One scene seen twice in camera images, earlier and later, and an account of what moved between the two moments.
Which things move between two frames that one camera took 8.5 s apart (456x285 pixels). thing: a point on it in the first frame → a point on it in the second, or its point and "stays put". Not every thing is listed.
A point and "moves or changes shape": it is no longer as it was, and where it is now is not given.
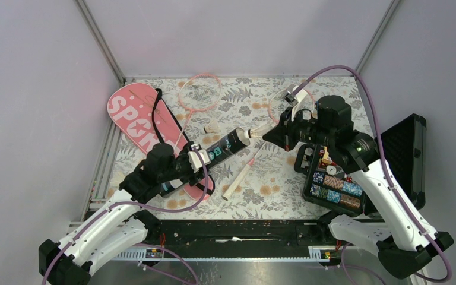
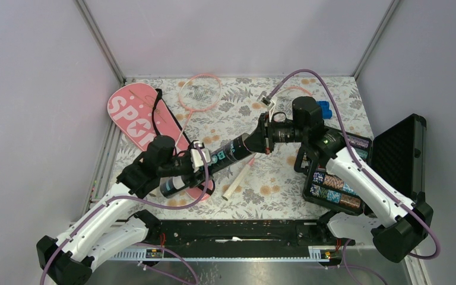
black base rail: x=240 y=233 stays put
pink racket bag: x=142 y=113 stays put
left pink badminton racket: x=196 y=92 stays put
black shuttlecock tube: x=238 y=139 moves or changes shape
